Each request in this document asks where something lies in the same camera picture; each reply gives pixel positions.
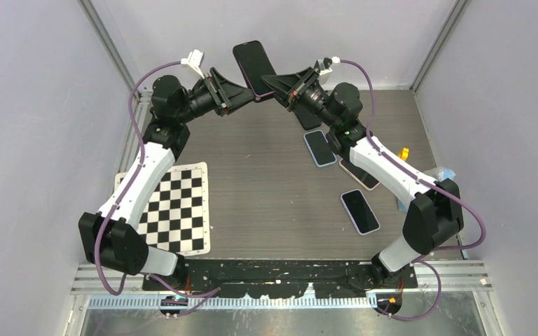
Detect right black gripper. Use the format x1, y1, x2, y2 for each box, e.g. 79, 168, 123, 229
259, 68, 339, 130

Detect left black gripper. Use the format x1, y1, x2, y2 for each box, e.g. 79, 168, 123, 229
177, 69, 257, 125

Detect phone with blue case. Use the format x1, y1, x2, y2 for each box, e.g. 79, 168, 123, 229
303, 129, 336, 168

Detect phone with pink case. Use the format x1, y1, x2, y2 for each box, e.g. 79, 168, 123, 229
338, 159, 380, 191

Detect phone with lilac case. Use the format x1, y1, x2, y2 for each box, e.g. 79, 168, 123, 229
340, 189, 380, 236

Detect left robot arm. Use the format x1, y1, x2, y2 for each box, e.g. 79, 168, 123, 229
78, 68, 255, 290

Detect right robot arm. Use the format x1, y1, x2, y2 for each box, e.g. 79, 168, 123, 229
261, 68, 464, 288

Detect checkerboard calibration mat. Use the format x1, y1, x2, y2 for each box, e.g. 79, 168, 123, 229
137, 162, 211, 256

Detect yellow plastic tool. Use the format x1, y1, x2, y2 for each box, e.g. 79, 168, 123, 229
397, 147, 410, 162

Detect blue plastic bag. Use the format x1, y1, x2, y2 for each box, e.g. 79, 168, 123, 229
396, 167, 456, 213

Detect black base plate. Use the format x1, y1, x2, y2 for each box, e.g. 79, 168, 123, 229
142, 259, 418, 299

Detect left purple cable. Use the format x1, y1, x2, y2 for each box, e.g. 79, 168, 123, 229
92, 60, 221, 318

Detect purple cable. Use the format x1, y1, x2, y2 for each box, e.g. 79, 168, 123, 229
338, 59, 487, 323
92, 60, 221, 318

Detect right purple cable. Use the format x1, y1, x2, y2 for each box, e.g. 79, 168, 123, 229
338, 59, 487, 323

